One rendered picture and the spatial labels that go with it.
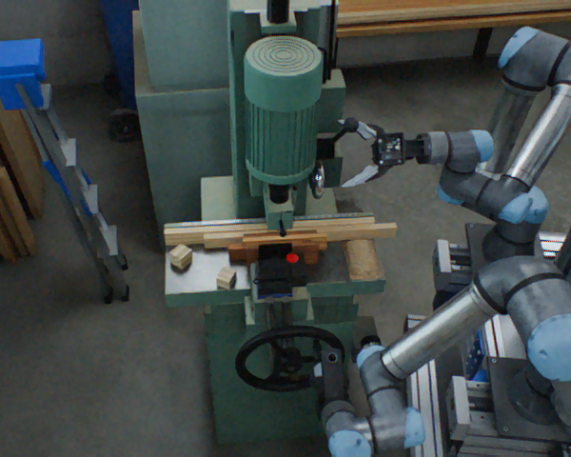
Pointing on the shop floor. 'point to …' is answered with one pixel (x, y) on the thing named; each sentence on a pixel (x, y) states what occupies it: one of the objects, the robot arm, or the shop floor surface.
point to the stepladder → (56, 151)
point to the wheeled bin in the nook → (120, 23)
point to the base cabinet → (298, 425)
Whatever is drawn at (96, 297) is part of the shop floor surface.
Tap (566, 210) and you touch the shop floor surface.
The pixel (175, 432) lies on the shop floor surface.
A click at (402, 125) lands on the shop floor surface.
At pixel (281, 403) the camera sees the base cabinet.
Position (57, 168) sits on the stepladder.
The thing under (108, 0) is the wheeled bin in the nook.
